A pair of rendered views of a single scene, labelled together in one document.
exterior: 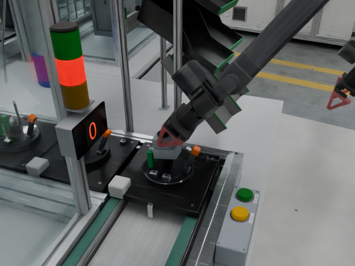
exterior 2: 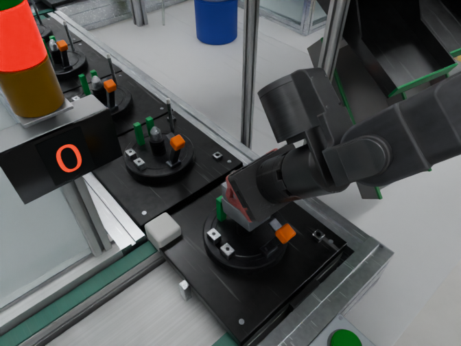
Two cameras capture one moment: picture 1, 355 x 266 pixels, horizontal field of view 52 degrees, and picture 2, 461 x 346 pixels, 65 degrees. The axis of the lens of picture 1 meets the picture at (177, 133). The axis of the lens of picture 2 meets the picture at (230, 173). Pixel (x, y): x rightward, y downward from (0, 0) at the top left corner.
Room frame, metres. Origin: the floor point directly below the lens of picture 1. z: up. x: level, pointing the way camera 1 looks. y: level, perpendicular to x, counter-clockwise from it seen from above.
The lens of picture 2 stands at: (0.47, -0.12, 1.47)
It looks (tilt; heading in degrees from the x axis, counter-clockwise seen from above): 45 degrees down; 30
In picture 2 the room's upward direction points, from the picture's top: straight up
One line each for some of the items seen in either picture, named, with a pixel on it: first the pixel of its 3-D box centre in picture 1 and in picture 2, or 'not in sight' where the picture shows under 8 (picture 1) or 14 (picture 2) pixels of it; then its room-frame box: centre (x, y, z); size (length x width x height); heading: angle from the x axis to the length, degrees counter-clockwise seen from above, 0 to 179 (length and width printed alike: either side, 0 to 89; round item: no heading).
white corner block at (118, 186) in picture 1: (119, 187); (163, 232); (0.72, 0.15, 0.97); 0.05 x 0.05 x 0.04; 71
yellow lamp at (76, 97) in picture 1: (75, 92); (29, 82); (0.64, 0.20, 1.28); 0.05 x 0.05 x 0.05
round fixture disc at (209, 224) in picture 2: (168, 169); (245, 233); (0.78, 0.03, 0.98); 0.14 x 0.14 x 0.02
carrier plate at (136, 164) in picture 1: (168, 174); (245, 239); (0.78, 0.03, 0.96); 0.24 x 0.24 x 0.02; 71
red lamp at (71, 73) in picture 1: (71, 68); (7, 32); (0.64, 0.20, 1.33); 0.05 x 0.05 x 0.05
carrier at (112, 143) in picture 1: (84, 142); (157, 142); (0.86, 0.27, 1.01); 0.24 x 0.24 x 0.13; 71
